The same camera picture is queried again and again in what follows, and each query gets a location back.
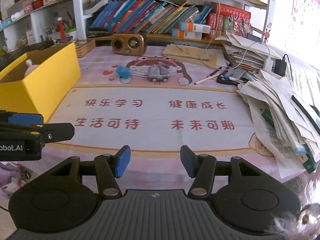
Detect black power adapter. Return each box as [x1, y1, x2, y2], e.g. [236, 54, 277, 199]
[274, 59, 287, 76]

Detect orange white medicine box lower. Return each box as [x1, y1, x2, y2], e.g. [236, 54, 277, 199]
[171, 29, 202, 40]

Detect wooden chess board box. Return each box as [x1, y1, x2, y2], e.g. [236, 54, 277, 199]
[75, 39, 95, 58]

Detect grey toy car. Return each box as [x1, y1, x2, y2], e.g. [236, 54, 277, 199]
[148, 62, 170, 82]

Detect red thick dictionary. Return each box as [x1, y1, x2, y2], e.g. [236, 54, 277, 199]
[213, 3, 251, 20]

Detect green lid white jar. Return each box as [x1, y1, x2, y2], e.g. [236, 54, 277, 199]
[65, 28, 78, 41]

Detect brown retro radio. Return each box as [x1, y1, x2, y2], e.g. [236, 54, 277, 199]
[111, 33, 147, 56]

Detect blue crumpled wrapper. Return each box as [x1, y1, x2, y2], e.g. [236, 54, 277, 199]
[116, 65, 131, 79]

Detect yellow cardboard box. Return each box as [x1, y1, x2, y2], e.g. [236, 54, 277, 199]
[1, 42, 80, 122]

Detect pink plush pig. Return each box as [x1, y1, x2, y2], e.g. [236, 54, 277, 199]
[24, 59, 39, 77]

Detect white charging cable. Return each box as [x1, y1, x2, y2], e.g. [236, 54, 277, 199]
[204, 0, 272, 71]

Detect pink pencil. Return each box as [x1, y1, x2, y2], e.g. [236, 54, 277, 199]
[194, 74, 219, 85]

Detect stack of papers right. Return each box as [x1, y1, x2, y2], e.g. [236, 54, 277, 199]
[238, 70, 319, 178]

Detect row of leaning books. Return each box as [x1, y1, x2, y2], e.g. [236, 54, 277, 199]
[88, 0, 213, 34]

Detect orange white medicine box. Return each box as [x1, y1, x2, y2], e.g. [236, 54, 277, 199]
[180, 22, 211, 34]
[171, 29, 202, 40]

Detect orange white medicine box upper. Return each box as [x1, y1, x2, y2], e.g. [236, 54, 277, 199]
[180, 22, 211, 34]

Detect brown paper envelopes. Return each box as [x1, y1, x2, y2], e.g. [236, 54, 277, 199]
[162, 44, 227, 69]

